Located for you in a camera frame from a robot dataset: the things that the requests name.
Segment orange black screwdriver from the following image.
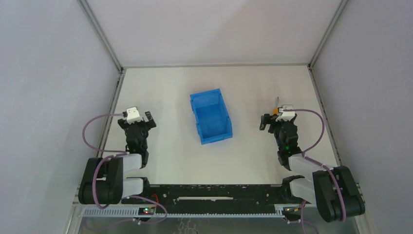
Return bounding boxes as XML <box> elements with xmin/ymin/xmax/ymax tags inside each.
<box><xmin>273</xmin><ymin>97</ymin><xmax>279</xmax><ymax>115</ymax></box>

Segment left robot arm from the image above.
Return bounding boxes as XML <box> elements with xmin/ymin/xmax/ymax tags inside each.
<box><xmin>78</xmin><ymin>107</ymin><xmax>156</xmax><ymax>209</ymax></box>

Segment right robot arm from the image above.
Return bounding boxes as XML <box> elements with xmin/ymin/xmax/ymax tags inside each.
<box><xmin>260</xmin><ymin>111</ymin><xmax>366</xmax><ymax>222</ymax></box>

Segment blue plastic bin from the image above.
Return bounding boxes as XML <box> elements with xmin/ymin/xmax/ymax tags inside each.
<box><xmin>190</xmin><ymin>89</ymin><xmax>233</xmax><ymax>145</ymax></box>

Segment small electronics board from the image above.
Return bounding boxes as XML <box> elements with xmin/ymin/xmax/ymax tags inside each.
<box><xmin>138</xmin><ymin>207</ymin><xmax>156</xmax><ymax>215</ymax></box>

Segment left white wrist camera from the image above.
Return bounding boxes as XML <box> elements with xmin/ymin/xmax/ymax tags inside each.
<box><xmin>123</xmin><ymin>107</ymin><xmax>144</xmax><ymax>124</ymax></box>

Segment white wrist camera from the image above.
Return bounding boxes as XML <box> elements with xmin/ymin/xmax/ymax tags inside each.
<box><xmin>275</xmin><ymin>104</ymin><xmax>296</xmax><ymax>122</ymax></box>
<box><xmin>123</xmin><ymin>107</ymin><xmax>144</xmax><ymax>124</ymax></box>

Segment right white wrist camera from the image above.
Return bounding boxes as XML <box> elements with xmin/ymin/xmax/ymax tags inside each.
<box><xmin>275</xmin><ymin>104</ymin><xmax>296</xmax><ymax>122</ymax></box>

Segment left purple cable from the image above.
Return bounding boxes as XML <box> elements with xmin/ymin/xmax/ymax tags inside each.
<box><xmin>82</xmin><ymin>113</ymin><xmax>168</xmax><ymax>225</ymax></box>

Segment purple cable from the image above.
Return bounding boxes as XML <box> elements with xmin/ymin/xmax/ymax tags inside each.
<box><xmin>82</xmin><ymin>113</ymin><xmax>168</xmax><ymax>225</ymax></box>
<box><xmin>283</xmin><ymin>108</ymin><xmax>347</xmax><ymax>234</ymax></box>

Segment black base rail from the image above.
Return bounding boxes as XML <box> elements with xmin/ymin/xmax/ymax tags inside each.
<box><xmin>122</xmin><ymin>184</ymin><xmax>314</xmax><ymax>215</ymax></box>

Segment grey cable duct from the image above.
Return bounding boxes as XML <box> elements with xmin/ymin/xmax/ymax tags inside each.
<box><xmin>82</xmin><ymin>207</ymin><xmax>285</xmax><ymax>218</ymax></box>

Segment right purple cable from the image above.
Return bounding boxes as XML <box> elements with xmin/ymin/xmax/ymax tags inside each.
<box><xmin>283</xmin><ymin>108</ymin><xmax>347</xmax><ymax>234</ymax></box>

